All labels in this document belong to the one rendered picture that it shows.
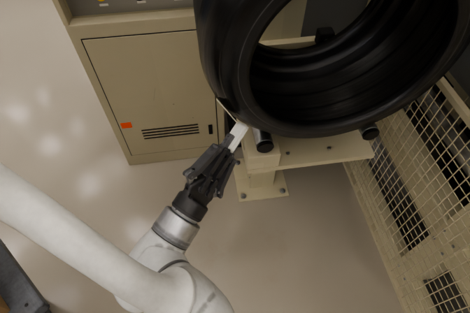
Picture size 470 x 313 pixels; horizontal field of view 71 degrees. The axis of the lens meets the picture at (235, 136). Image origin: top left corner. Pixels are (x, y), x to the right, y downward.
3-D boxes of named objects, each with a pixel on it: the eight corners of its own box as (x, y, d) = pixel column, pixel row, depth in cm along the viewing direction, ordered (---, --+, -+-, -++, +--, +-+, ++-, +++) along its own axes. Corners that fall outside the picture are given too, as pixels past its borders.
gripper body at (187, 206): (162, 200, 71) (186, 164, 73) (186, 212, 78) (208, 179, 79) (182, 216, 66) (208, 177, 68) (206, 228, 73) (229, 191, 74)
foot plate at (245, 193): (231, 160, 189) (231, 158, 188) (278, 154, 192) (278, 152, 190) (238, 202, 173) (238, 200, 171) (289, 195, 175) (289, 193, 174)
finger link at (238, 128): (222, 147, 76) (220, 146, 75) (238, 122, 77) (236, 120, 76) (231, 151, 74) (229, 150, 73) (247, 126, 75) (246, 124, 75)
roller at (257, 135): (251, 53, 103) (250, 64, 107) (236, 54, 103) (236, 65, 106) (275, 142, 82) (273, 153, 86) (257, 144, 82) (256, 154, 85)
